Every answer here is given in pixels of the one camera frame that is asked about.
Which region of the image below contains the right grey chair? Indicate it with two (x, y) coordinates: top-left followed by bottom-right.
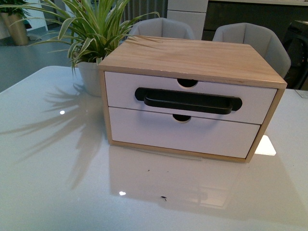
(213, 23), (291, 78)

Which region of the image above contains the white plant pot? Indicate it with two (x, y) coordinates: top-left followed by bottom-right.
(77, 62), (101, 97)

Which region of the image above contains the wooden two-drawer cabinet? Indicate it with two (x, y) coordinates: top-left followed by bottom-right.
(99, 36), (286, 162)

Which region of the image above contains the left grey chair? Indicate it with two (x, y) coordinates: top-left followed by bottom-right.
(129, 18), (195, 40)

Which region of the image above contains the black drawer handle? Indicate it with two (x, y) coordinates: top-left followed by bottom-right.
(135, 88), (243, 115)

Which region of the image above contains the green spider plant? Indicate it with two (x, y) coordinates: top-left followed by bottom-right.
(0, 0), (149, 68)

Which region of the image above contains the grey chair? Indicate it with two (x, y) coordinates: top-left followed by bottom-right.
(213, 23), (291, 78)
(129, 18), (195, 40)

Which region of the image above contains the white drawer unit background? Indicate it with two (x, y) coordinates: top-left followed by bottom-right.
(167, 0), (208, 40)

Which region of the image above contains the tan tall planter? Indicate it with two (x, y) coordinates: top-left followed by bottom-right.
(0, 13), (29, 46)

